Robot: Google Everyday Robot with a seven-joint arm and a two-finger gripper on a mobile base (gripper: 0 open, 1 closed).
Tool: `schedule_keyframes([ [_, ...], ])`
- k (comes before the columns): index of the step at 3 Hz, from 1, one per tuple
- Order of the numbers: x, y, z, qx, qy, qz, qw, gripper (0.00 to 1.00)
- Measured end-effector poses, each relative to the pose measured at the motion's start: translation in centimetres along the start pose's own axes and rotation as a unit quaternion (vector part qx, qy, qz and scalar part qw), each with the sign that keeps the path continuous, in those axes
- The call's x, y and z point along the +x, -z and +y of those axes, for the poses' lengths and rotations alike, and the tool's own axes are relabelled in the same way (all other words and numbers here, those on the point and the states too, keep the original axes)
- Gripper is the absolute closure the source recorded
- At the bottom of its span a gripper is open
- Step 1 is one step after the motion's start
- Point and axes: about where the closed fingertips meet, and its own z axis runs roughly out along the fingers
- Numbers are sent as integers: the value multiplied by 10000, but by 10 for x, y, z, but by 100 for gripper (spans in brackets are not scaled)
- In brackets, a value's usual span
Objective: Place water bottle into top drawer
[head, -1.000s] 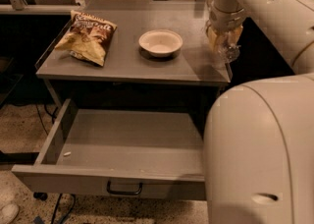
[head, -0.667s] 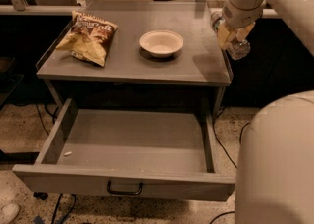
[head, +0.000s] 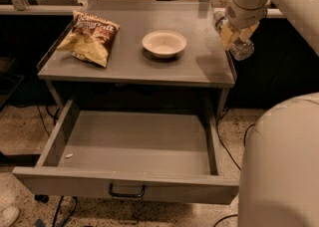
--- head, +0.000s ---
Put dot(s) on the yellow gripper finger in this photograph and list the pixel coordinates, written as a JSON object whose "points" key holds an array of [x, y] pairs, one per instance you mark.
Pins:
{"points": [[247, 32], [228, 35]]}

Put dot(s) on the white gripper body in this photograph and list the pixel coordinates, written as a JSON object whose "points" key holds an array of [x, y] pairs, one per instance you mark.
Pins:
{"points": [[245, 18]]}

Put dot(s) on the clear plastic water bottle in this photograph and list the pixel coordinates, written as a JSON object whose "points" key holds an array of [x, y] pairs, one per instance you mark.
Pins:
{"points": [[239, 50]]}

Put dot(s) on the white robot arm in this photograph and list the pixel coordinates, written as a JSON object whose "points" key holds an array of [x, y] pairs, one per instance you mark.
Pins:
{"points": [[279, 177]]}

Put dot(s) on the open grey top drawer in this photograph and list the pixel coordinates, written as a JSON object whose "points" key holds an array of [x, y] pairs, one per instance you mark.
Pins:
{"points": [[176, 156]]}

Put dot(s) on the white paper bowl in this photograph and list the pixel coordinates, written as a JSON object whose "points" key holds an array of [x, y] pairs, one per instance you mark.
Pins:
{"points": [[164, 44]]}

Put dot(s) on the grey metal cabinet table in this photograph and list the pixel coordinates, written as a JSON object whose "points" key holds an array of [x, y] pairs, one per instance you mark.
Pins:
{"points": [[202, 64]]}

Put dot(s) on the yellow brown chip bag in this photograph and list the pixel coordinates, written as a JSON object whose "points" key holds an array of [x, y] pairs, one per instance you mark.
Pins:
{"points": [[91, 38]]}

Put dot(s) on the black caster wheel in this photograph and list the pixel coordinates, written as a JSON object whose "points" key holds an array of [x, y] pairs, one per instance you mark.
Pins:
{"points": [[41, 198]]}

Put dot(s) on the white shoe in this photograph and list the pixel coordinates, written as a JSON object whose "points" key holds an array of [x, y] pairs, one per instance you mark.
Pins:
{"points": [[9, 215]]}

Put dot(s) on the black drawer handle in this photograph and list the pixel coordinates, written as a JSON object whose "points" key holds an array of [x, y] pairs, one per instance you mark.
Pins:
{"points": [[135, 192]]}

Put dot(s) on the white horizontal rail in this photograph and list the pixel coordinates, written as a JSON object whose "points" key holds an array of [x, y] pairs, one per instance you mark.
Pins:
{"points": [[46, 10]]}

